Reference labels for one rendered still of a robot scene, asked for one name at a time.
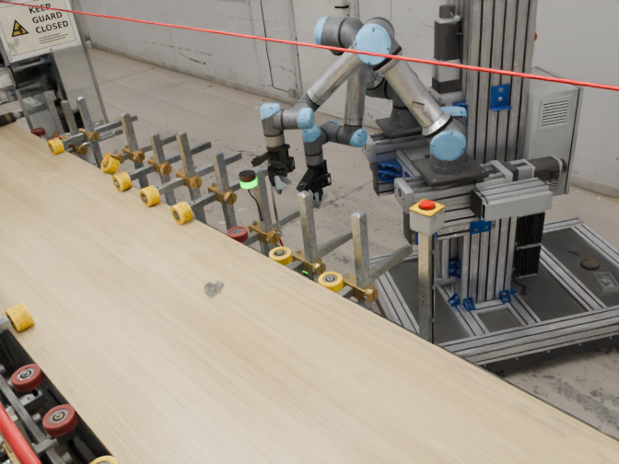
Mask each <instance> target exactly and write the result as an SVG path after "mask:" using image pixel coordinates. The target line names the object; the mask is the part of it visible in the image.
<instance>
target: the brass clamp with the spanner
mask: <svg viewBox="0 0 619 464"><path fill-rule="evenodd" d="M257 223H258V225H256V226H253V225H252V224H251V225H249V226H248V227H249V231H250V233H251V232H252V231H253V230H254V231H256V232H258V233H259V238H260V239H258V240H260V241H261V242H263V243H265V244H267V245H270V244H272V245H275V244H277V243H278V241H279V239H280V235H279V234H278V233H276V229H274V228H273V230H271V231H269V232H268V233H265V232H263V231H262V230H261V227H260V222H259V221H257Z"/></svg>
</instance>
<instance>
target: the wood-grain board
mask: <svg viewBox="0 0 619 464"><path fill-rule="evenodd" d="M139 192H140V190H138V189H137V188H135V187H133V186H132V187H131V188H129V189H126V190H124V191H118V190H117V189H116V187H115V186H114V184H113V181H112V175H111V174H109V173H107V172H104V171H102V170H101V169H99V168H96V167H94V166H93V165H91V164H89V163H88V162H86V161H84V160H82V159H80V158H78V157H76V156H74V155H72V154H70V153H68V152H66V151H64V152H63V153H60V154H57V155H53V154H52V152H51V151H50V149H49V146H48V142H47V141H45V140H43V139H41V138H40V137H39V136H37V135H35V134H33V133H30V132H28V131H26V130H24V129H23V128H21V127H17V128H14V129H11V130H8V131H5V132H2V133H0V318H2V317H3V316H6V310H7V309H9V308H11V307H13V306H15V305H17V304H19V303H24V304H25V305H26V307H27V308H28V310H29V312H30V313H31V316H32V317H33V319H34V322H35V323H34V325H32V326H30V327H28V328H26V329H25V330H23V331H20V332H16V331H15V330H14V328H11V329H9V330H7V331H8V332H9V333H10V334H11V336H12V337H13V338H14V339H15V341H16V342H17V343H18V344H19V346H20V347H21V348H22V349H23V350H24V352H25V353H26V354H27V355H28V357H29V358H30V359H31V360H32V362H33V363H34V364H35V365H38V366H39V367H40V368H41V371H42V373H43V374H44V375H45V377H46V378H47V379H48V380H49V381H50V383H51V384H52V385H53V387H54V388H55V389H56V390H57V391H58V393H59V394H60V395H61V396H62V397H63V399H64V400H65V401H66V403H67V404H68V405H71V406H73V407H74V409H75V411H76V414H77V416H78V417H79V419H80V420H81V421H82V422H83V423H84V425H85V426H86V427H87V428H88V430H89V431H90V432H91V433H92V434H93V435H94V436H95V437H96V438H97V440H98V441H99V442H100V443H101V445H102V446H103V447H104V448H105V449H106V451H107V452H108V453H109V454H110V456H112V457H114V458H116V459H117V460H118V462H119V464H619V442H617V441H615V440H613V439H612V438H610V437H609V436H607V435H604V434H602V433H600V432H598V431H596V430H595V429H593V428H591V427H589V426H587V425H585V424H584V423H581V422H579V421H578V420H576V419H574V418H572V417H570V416H568V415H566V414H564V413H562V412H560V411H559V410H557V409H555V408H553V407H551V406H549V405H547V404H545V403H543V402H542V401H540V400H537V399H535V398H534V397H532V396H530V395H528V394H527V393H525V392H523V391H521V390H519V389H516V388H514V387H512V386H510V385H509V384H508V383H506V382H504V381H502V380H500V379H498V378H496V377H493V376H492V375H490V374H488V373H486V372H485V371H483V370H481V369H479V368H477V367H475V366H474V365H471V364H469V363H467V362H465V361H463V360H461V359H460V358H458V357H457V356H455V355H453V354H450V353H448V352H446V351H444V350H442V349H440V348H439V347H437V346H436V345H434V344H432V343H430V342H427V341H425V340H423V339H422V338H420V337H418V336H416V335H414V334H412V333H411V332H409V331H406V330H405V329H403V328H401V327H399V326H397V325H395V324H393V323H391V322H389V321H387V320H386V319H384V318H382V317H380V316H378V315H376V314H374V313H372V312H370V311H369V310H367V309H365V308H363V307H361V306H359V305H357V304H355V303H354V302H352V301H350V300H348V299H346V298H344V297H342V296H339V295H337V294H336V293H335V292H333V291H331V290H329V289H327V288H325V287H323V286H321V285H319V284H317V283H315V282H313V281H311V280H310V279H308V278H306V277H304V276H302V275H301V274H299V273H296V272H294V271H292V270H290V269H288V268H287V267H285V266H284V265H282V264H280V263H278V262H276V261H273V260H271V259H269V258H267V257H266V256H264V255H262V254H261V253H259V252H257V251H255V250H253V249H250V248H249V247H247V246H245V245H243V244H241V243H239V242H238V241H236V240H234V239H232V238H230V237H228V236H226V235H224V234H222V233H220V232H218V231H216V230H214V229H213V228H212V227H210V226H207V225H205V224H203V223H201V222H199V221H197V220H196V219H194V218H193V219H191V220H189V221H187V222H185V223H183V224H181V225H179V224H178V223H176V222H175V220H174V219H173V217H172V215H171V212H170V208H171V206H169V205H167V204H165V203H163V202H162V201H160V202H159V203H156V204H154V205H152V206H149V207H147V206H145V205H144V203H143V202H142V200H141V198H140V194H139ZM216 280H218V281H219V282H222V283H224V284H225V285H224V286H223V287H222V288H220V293H219V294H216V295H215V296H214V297H211V296H209V297H207V295H206V294H205V291H204V285H205V284H206V283H207V282H213V283H215V282H216Z"/></svg>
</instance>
